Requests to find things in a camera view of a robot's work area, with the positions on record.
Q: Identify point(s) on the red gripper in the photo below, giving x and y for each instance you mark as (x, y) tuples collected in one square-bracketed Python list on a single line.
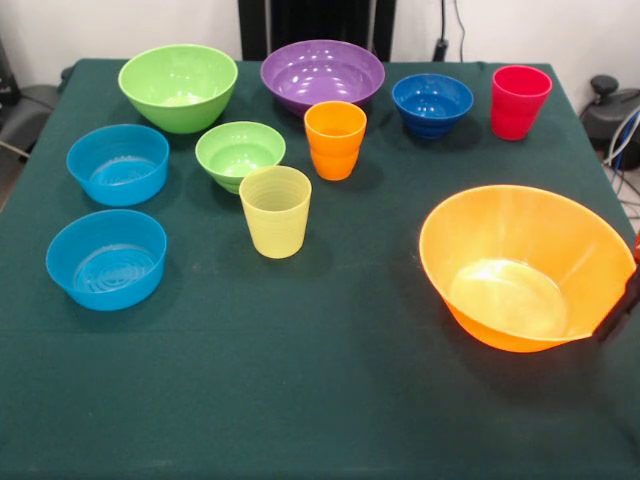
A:
[(636, 248)]

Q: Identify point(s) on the large orange bowl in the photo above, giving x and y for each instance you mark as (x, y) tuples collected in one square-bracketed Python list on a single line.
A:
[(500, 240)]

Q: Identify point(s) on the red cup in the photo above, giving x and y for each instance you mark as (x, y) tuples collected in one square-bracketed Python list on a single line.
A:
[(517, 110)]

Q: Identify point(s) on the dark blue bowl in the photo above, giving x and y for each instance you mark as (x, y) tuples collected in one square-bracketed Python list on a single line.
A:
[(432, 102)]

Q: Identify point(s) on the orange cup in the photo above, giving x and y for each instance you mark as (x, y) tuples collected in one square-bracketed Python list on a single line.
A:
[(335, 150)]

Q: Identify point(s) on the yellow cup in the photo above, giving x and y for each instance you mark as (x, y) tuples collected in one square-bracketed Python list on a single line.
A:
[(275, 220)]

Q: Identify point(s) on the purple bowl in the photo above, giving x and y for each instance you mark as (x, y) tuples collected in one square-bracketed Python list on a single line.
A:
[(322, 75)]

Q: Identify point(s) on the small green bowl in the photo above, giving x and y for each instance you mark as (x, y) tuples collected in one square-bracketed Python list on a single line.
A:
[(240, 155)]

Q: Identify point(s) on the dark green tablecloth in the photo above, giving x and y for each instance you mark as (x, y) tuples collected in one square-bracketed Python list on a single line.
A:
[(200, 375)]

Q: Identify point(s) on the large green bowl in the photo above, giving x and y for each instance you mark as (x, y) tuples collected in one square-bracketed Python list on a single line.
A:
[(177, 90)]

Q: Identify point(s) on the light blue bowl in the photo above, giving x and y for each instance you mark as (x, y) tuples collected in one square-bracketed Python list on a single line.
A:
[(106, 265), (118, 167)]

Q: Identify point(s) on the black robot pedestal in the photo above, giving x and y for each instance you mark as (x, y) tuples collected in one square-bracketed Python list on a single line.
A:
[(320, 20)]

